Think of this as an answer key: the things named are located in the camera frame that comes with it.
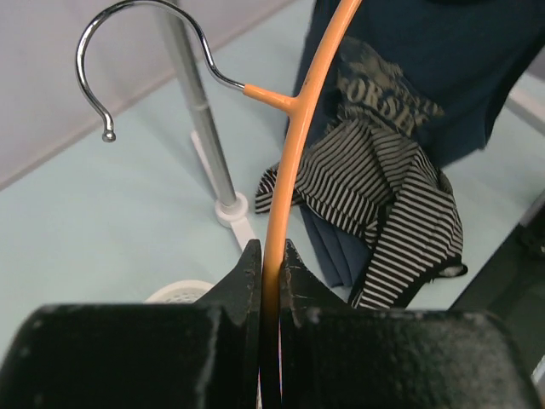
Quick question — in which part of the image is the navy blue t-shirt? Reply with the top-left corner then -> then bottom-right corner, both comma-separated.
300,1 -> 544,286

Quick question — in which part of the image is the black white striped tank top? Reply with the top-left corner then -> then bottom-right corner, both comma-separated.
254,118 -> 468,310

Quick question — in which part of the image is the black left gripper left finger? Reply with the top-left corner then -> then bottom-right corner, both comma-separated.
1,239 -> 261,408

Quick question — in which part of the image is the silver clothes rack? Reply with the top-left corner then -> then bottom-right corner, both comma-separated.
159,13 -> 255,249

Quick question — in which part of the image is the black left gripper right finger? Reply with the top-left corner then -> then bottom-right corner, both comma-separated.
280,244 -> 541,408

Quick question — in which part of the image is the white perforated plastic basket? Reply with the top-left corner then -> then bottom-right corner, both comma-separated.
146,279 -> 214,303

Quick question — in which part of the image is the orange plastic hanger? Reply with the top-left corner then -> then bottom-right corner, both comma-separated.
74,0 -> 363,409

